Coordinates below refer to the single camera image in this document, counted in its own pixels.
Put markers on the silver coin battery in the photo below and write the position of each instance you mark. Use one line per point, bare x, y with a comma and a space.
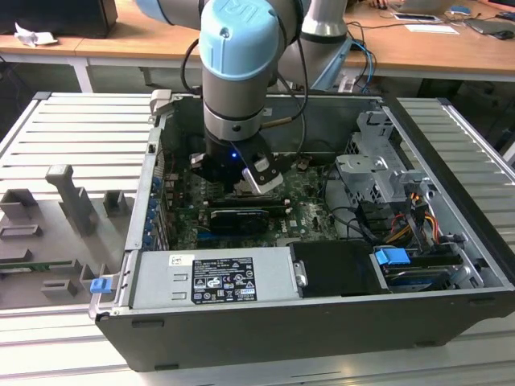
302, 163

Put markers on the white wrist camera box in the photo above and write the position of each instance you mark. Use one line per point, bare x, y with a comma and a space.
263, 177

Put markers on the blue case latch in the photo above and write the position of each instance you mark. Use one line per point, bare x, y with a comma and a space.
100, 285

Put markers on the hard disk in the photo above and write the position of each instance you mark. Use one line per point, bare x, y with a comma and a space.
414, 277

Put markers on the blue grey slanted panel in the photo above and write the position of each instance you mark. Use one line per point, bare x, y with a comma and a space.
332, 64

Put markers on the blue disk carrier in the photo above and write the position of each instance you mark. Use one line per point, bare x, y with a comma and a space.
392, 257

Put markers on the black graphics card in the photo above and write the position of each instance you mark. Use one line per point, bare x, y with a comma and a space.
237, 223

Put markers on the grey case latch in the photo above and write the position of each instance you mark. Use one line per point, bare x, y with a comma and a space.
161, 102

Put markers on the grey laptop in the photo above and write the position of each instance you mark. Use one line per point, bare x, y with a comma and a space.
422, 5

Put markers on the silver drive cage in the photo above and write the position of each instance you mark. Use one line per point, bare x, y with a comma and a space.
362, 169

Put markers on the open PC case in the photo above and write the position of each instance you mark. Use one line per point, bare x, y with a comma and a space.
281, 342

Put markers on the green RAM stick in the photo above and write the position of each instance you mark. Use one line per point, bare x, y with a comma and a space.
36, 265

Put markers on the blue expansion slot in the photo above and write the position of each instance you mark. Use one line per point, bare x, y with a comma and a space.
203, 234

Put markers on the black RAM slot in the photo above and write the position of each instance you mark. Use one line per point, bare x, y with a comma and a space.
265, 200
287, 202
257, 206
288, 210

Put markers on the green motherboard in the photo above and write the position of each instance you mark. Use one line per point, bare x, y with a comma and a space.
310, 201

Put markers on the silver power supply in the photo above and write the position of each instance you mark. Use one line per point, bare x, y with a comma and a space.
161, 281

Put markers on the white paper sheet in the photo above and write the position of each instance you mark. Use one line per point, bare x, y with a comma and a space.
430, 29

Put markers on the wooden desk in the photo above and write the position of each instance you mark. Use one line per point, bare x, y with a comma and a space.
120, 48

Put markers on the crumpled white paper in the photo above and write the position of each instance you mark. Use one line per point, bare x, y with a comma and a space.
32, 38

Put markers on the CPU socket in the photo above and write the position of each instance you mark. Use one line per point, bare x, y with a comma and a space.
273, 194

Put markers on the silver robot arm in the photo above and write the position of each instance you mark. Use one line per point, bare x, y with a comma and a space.
233, 92

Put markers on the black plastic shroud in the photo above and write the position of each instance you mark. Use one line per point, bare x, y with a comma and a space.
338, 269

